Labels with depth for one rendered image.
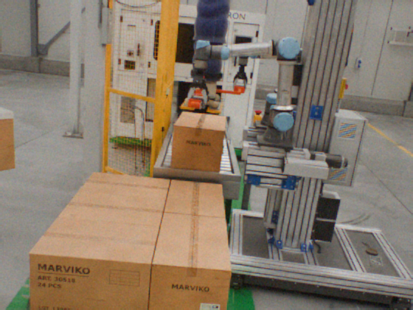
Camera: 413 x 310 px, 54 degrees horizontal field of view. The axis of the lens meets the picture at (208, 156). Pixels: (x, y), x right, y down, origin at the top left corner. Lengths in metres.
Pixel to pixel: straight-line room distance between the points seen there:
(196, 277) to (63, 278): 0.66
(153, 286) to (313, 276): 1.17
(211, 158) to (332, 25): 1.31
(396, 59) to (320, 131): 9.89
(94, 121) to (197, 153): 1.19
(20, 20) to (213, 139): 10.95
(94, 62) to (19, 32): 9.84
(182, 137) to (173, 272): 1.36
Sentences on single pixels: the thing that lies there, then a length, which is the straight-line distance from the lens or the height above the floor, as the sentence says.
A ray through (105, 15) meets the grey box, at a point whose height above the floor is 1.71.
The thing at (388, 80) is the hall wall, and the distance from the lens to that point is 12.58.
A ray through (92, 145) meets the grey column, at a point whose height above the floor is 0.52.
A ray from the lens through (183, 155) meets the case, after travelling 3.19.
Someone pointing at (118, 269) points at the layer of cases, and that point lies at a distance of 2.11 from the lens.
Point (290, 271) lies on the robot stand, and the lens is 2.84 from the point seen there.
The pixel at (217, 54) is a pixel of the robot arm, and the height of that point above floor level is 1.55.
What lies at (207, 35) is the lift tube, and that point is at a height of 1.64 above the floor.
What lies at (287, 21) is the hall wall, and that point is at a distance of 11.92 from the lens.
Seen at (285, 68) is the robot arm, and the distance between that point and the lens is 2.39.
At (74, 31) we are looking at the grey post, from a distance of 6.08.
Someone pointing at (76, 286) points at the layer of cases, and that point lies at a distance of 2.21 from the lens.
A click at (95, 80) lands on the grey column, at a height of 1.14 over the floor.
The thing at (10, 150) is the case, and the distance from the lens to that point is 3.04.
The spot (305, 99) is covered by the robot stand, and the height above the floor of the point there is 1.31.
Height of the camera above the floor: 1.65
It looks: 17 degrees down
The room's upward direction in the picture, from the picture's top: 6 degrees clockwise
